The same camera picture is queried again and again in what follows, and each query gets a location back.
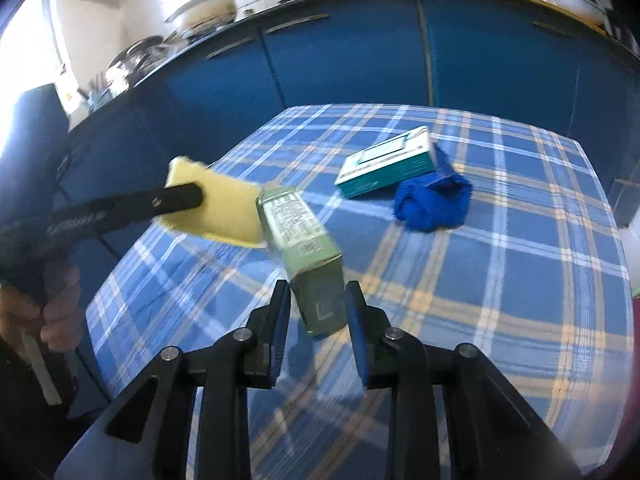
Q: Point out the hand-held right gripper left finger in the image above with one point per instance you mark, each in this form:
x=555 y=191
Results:
x=280 y=330

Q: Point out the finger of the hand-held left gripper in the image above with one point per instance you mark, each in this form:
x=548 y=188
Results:
x=175 y=199

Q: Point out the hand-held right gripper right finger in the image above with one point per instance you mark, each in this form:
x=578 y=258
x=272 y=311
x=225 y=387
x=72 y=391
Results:
x=356 y=330

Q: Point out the yellow sponge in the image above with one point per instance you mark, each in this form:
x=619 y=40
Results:
x=225 y=205

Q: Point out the green packet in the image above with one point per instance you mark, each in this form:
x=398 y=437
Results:
x=305 y=260

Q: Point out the person's left hand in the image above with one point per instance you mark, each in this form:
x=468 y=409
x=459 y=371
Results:
x=62 y=310

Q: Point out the blue checked tablecloth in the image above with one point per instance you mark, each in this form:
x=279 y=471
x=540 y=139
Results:
x=475 y=285

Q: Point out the utensil holder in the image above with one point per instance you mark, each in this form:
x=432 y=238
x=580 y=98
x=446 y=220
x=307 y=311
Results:
x=97 y=92

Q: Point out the steel pot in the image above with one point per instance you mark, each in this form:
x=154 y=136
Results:
x=137 y=60

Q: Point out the blue cloth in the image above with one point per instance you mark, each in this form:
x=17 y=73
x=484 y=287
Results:
x=432 y=202

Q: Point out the teal and white box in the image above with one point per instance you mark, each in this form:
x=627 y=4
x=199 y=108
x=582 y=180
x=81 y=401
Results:
x=385 y=165

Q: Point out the cream pot with lid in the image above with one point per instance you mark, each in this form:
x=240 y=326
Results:
x=205 y=10

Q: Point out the white metal bowl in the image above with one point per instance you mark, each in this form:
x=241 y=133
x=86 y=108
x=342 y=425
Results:
x=575 y=2

